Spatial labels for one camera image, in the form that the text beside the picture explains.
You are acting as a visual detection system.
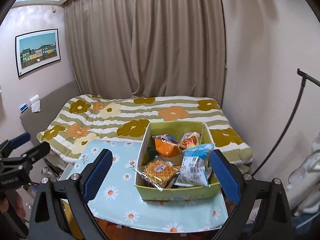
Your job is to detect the person's left hand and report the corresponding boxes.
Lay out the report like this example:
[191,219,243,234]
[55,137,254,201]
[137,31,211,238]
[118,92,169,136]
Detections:
[1,189,26,219]

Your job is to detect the light blue daisy tablecloth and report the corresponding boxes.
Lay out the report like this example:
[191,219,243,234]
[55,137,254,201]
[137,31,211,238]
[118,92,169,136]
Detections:
[60,139,230,234]

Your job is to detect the striped floral quilt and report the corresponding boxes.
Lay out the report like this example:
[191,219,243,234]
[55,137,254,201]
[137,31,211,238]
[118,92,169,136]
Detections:
[36,94,253,165]

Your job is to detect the blue white snack bag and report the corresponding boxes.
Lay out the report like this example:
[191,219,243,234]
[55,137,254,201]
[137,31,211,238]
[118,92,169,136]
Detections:
[174,144,215,187]

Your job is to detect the framed houses picture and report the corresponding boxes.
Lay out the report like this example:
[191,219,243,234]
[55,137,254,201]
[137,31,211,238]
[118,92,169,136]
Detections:
[15,28,61,77]

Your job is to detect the orange chips snack bag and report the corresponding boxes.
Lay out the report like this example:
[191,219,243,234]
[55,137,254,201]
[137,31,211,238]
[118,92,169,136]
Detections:
[178,132,202,150]

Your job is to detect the clear waffle snack packet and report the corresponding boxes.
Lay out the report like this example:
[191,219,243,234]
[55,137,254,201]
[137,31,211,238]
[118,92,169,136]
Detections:
[133,155,180,191]

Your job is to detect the orange white snack bag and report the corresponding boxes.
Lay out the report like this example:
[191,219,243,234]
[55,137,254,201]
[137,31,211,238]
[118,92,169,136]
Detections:
[152,134,182,158]

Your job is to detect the black curved lamp stand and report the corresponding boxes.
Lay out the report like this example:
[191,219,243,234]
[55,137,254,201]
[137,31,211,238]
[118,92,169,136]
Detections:
[251,68,320,177]

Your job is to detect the beige curtain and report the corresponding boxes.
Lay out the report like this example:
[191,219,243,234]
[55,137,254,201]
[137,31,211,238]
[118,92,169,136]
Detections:
[64,0,226,103]

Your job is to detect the blue wall device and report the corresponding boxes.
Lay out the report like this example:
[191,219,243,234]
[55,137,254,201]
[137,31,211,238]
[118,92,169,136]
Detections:
[19,103,28,113]

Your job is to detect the white wall switch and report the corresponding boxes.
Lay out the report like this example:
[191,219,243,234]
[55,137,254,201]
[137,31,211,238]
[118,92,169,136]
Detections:
[29,94,41,113]

